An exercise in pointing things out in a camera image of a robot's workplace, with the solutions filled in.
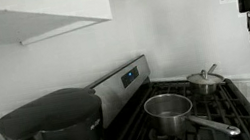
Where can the stainless steel gas stove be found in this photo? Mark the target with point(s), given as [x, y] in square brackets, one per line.
[118, 91]

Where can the black drip coffee maker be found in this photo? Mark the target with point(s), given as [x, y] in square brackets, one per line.
[56, 124]

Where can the white wall cabinet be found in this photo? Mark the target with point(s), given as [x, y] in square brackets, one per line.
[38, 13]

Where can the black stove control display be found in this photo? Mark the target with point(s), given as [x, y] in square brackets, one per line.
[130, 76]

